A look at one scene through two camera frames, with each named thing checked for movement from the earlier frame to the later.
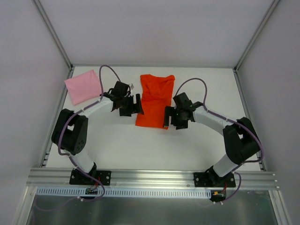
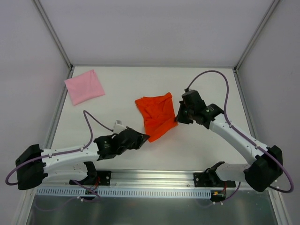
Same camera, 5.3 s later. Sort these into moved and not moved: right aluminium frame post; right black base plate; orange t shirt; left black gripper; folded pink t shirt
Moved: left black gripper; orange t shirt
Not moved: right aluminium frame post; folded pink t shirt; right black base plate
